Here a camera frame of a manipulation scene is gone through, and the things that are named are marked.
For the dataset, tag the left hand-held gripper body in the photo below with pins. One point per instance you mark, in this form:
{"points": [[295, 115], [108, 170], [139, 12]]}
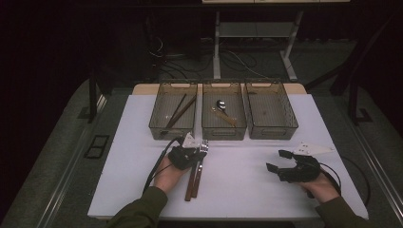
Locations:
{"points": [[183, 158]]}

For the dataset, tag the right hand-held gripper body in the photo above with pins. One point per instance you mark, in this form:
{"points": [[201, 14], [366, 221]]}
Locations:
{"points": [[304, 171]]}

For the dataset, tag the smoky clear plastic bin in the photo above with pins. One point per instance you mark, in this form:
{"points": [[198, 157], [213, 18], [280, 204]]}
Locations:
{"points": [[223, 133], [172, 133], [272, 131]]}

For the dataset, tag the dark chopstick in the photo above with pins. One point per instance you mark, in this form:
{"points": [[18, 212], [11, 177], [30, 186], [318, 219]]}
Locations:
{"points": [[190, 186]]}

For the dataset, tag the black chopstick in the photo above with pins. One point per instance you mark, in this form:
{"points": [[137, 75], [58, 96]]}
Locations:
{"points": [[179, 107]]}

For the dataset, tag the dark metal spoon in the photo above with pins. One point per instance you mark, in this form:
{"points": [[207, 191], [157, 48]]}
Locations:
{"points": [[220, 104]]}

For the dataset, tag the person's left hand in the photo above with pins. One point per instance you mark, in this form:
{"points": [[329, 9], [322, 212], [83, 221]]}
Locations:
{"points": [[168, 177]]}

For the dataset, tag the person's right hand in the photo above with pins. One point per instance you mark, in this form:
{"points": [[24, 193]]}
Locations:
{"points": [[323, 190]]}

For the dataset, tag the black metal stand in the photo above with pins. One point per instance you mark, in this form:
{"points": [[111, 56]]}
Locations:
{"points": [[353, 95], [92, 101]]}

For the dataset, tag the metal floor rail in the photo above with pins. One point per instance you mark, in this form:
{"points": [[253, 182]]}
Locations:
{"points": [[68, 177], [378, 171]]}

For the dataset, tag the white metal desk frame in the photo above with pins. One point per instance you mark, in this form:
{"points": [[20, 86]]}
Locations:
{"points": [[216, 47]]}

